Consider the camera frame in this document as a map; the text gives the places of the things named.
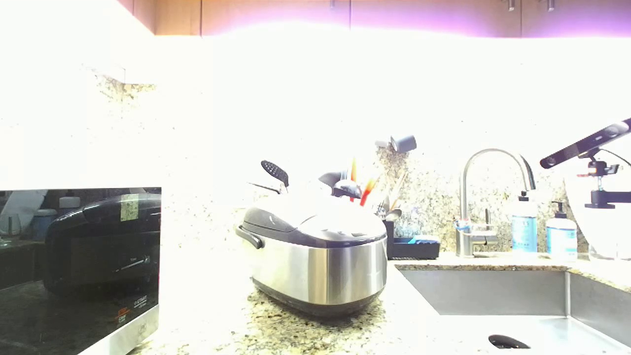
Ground dark grey rice cooker lid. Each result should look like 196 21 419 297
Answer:
238 189 390 250

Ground stainless steel rice cooker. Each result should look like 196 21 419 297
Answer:
234 189 390 319

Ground small black oval spoon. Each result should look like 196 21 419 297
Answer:
257 157 291 191

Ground black dish rack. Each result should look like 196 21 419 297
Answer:
384 218 441 262

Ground chrome gooseneck kitchen faucet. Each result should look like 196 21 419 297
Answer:
455 146 537 258

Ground wooden upper cabinets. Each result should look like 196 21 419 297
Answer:
116 0 631 39

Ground stainless steel sink basin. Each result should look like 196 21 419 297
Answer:
392 260 631 355

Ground blue soap dispenser bottle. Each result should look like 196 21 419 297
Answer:
510 189 539 256

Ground stainless steel microwave oven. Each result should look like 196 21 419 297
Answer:
0 185 163 355

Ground white soap dispenser bottle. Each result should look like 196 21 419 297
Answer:
543 201 579 258

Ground white rounded vessel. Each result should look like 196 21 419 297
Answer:
565 171 631 262

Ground grey wall fixture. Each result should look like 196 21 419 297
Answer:
374 134 419 157

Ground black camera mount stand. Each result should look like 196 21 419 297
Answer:
577 147 631 211

